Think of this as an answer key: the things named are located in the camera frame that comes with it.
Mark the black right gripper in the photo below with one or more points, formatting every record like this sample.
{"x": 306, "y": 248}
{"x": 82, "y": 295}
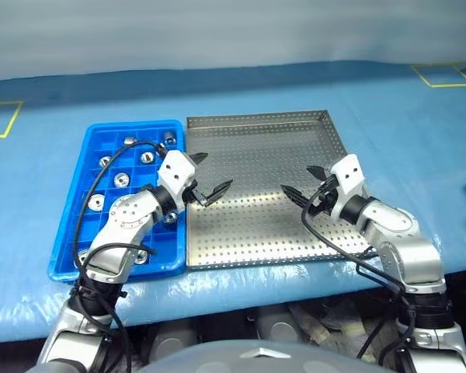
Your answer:
{"x": 327, "y": 196}

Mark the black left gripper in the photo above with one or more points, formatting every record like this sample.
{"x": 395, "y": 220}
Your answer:
{"x": 193, "y": 192}

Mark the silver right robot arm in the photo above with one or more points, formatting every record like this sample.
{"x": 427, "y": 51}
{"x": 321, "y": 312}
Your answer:
{"x": 396, "y": 221}

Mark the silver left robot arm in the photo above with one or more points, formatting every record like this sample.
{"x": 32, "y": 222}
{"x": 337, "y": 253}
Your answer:
{"x": 128, "y": 217}

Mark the blue compartment tray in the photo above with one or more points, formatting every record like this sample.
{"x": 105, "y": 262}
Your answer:
{"x": 155, "y": 237}

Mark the perforated metal tray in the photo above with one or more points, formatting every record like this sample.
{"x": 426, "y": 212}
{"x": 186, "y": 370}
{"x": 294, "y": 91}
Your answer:
{"x": 256, "y": 147}

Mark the metal nut in bin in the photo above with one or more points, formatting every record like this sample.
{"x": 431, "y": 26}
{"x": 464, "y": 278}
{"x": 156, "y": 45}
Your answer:
{"x": 105, "y": 161}

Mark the crumpled grey cloth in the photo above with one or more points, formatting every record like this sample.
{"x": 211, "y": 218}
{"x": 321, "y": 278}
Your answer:
{"x": 330, "y": 322}

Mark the grey robot torso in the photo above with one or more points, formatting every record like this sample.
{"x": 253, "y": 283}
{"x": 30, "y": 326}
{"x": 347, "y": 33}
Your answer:
{"x": 256, "y": 361}

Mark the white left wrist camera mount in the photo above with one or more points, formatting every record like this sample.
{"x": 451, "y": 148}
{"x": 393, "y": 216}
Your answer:
{"x": 174, "y": 171}

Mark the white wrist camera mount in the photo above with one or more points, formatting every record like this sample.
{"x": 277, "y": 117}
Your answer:
{"x": 349, "y": 175}
{"x": 174, "y": 171}

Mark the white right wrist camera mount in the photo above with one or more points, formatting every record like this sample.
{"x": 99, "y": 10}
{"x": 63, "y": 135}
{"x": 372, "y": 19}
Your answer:
{"x": 349, "y": 175}

